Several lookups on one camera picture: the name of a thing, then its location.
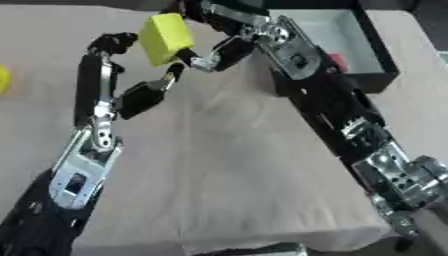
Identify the yellow toy fruit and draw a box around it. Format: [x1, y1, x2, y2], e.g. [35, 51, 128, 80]
[0, 63, 14, 96]

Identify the red object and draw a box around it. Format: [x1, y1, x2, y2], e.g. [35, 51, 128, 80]
[327, 52, 350, 73]

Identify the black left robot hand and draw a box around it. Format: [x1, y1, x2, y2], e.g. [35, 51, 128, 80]
[71, 32, 188, 129]

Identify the yellow-green rectangular block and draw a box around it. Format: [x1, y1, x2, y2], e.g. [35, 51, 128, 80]
[136, 12, 198, 67]

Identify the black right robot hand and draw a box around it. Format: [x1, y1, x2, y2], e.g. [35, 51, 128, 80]
[173, 0, 277, 73]

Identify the black box with white inside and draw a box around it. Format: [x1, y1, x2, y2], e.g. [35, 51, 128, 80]
[264, 0, 403, 98]

